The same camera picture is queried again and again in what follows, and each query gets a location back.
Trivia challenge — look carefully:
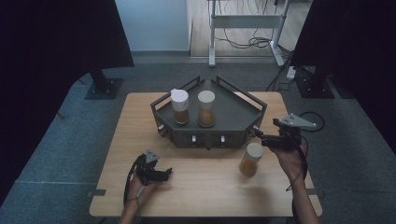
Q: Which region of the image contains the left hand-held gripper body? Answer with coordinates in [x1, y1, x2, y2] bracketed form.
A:
[134, 148, 163, 187]

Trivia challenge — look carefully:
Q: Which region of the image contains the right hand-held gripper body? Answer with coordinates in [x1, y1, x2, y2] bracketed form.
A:
[272, 113, 318, 152]

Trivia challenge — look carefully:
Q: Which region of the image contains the black corner shelf rack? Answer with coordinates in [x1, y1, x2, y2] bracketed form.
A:
[149, 75, 268, 149]

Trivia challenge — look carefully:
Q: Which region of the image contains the beige-lid slim spice jar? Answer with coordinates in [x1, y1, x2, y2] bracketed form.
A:
[197, 90, 217, 129]

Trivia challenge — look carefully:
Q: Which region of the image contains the white flip-lid spice jar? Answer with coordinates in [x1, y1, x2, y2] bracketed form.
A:
[169, 88, 191, 125]

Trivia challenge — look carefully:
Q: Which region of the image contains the person's left hand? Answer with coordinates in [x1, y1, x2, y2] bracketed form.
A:
[126, 172, 161, 209]

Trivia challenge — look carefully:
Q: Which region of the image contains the person's right hand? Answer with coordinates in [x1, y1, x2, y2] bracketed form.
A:
[269, 139, 308, 185]

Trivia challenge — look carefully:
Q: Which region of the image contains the beige-lid orange spice jar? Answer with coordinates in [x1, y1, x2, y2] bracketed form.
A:
[238, 142, 265, 177]

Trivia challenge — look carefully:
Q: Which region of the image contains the black curtain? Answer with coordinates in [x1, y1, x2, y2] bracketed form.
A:
[0, 0, 134, 202]
[290, 0, 396, 153]

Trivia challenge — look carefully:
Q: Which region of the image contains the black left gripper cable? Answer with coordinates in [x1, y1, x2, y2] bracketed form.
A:
[122, 154, 145, 217]

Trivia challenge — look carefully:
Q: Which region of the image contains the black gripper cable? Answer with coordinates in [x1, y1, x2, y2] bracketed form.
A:
[122, 154, 145, 217]
[285, 134, 310, 224]

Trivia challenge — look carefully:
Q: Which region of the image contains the black looped floor cable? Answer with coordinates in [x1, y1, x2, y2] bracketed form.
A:
[298, 111, 326, 133]

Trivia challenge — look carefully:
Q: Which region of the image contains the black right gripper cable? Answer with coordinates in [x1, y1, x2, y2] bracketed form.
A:
[285, 134, 310, 224]

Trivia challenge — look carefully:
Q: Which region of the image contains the black stand with base plate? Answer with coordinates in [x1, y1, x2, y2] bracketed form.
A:
[293, 65, 336, 100]
[84, 68, 124, 101]

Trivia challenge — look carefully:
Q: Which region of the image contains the black cable bundle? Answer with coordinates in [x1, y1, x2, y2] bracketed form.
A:
[214, 0, 293, 50]

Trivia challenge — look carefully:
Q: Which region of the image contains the white desk frame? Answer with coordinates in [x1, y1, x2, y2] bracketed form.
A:
[207, 0, 292, 68]

